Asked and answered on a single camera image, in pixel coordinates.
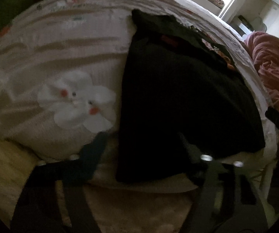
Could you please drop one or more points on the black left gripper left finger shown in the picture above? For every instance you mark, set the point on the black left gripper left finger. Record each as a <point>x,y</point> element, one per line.
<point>53,199</point>

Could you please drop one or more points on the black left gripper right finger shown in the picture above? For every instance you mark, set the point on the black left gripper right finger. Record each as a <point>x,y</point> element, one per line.
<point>225,200</point>

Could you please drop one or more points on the black garment with orange patches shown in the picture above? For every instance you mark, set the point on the black garment with orange patches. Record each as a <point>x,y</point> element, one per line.
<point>180,89</point>

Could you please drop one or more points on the white strawberry print bedsheet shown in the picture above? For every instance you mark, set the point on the white strawberry print bedsheet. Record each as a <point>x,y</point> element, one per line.
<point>61,70</point>

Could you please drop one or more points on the pink crumpled blanket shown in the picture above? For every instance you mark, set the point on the pink crumpled blanket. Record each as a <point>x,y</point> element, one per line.
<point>264,51</point>

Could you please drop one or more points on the floral item on windowsill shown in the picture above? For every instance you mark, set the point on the floral item on windowsill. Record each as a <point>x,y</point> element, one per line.
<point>219,3</point>

